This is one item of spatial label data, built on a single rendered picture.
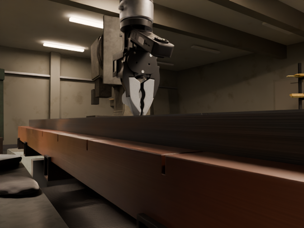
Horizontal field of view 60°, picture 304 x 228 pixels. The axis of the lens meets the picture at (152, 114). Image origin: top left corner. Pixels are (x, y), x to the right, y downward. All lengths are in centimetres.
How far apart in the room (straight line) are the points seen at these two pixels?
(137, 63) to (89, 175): 29
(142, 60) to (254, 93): 923
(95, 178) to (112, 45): 467
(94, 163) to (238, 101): 982
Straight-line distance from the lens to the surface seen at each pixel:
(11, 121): 943
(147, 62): 57
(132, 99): 55
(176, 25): 589
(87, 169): 36
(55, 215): 54
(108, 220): 87
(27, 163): 384
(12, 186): 69
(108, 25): 506
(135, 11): 59
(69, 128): 63
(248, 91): 988
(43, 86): 967
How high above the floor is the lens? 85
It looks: 2 degrees up
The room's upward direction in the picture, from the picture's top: straight up
